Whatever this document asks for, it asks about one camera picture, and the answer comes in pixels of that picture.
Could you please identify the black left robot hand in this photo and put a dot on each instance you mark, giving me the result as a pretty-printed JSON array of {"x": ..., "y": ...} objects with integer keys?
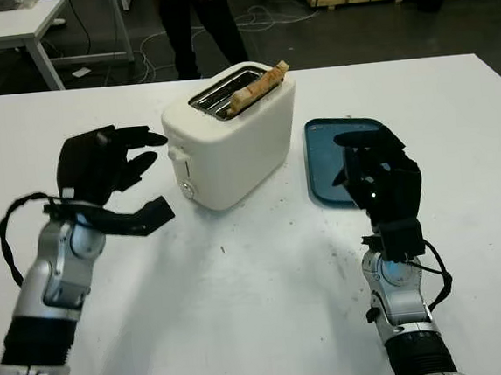
[{"x": 86, "y": 167}]

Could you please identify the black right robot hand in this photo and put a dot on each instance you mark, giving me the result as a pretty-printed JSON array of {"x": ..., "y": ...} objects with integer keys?
[{"x": 390, "y": 184}]

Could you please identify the toasted bread slice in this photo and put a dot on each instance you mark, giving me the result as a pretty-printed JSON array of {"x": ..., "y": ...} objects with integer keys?
[{"x": 259, "y": 88}]

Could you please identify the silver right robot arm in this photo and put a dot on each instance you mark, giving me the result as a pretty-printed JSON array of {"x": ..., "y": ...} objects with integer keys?
[{"x": 400, "y": 297}]

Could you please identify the blue plastic tray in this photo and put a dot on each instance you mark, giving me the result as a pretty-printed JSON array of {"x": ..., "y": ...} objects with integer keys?
[{"x": 323, "y": 163}]

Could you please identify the white toaster lever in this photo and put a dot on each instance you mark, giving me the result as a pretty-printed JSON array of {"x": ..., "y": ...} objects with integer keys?
[{"x": 178, "y": 153}]

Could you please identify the white toaster dial knob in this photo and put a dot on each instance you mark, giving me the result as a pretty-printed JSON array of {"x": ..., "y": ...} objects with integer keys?
[{"x": 189, "y": 189}]

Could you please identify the white two-slot toaster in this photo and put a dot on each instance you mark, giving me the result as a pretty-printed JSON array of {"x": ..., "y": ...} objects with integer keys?
[{"x": 239, "y": 153}]

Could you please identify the white paper sheet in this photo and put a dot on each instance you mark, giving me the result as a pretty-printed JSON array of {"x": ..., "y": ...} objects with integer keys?
[{"x": 81, "y": 72}]

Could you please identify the white shoe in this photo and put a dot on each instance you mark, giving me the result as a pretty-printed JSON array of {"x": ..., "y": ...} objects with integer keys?
[{"x": 59, "y": 21}]

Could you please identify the white desk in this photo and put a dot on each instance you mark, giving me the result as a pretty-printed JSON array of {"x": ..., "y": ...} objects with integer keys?
[{"x": 0, "y": 36}]

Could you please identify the person in black trousers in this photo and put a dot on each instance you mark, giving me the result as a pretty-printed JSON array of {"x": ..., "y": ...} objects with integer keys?
[{"x": 184, "y": 35}]

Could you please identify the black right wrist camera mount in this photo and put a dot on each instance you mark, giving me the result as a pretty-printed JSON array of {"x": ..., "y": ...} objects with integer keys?
[{"x": 402, "y": 240}]

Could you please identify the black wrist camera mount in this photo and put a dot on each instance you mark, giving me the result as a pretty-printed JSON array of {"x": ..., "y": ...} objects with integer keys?
[
  {"x": 402, "y": 240},
  {"x": 156, "y": 211}
]

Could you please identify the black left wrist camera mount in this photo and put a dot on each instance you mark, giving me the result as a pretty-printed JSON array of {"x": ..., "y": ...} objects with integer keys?
[{"x": 156, "y": 211}]

